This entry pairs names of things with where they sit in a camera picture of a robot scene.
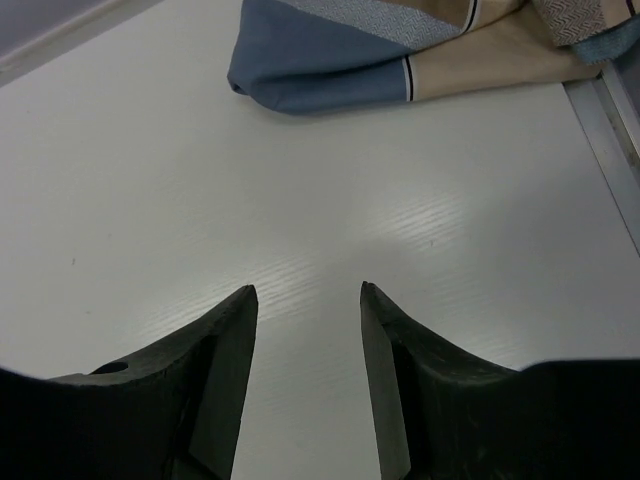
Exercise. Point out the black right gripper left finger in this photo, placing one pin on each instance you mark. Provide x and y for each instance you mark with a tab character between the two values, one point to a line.
174	403

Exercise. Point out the aluminium table edge rail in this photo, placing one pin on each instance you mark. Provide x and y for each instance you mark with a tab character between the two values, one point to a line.
610	122

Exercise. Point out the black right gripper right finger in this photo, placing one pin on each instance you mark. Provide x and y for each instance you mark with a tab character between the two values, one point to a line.
441	412

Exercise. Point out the blue beige patterned cloth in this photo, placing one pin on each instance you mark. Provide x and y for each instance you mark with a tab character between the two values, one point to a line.
306	57

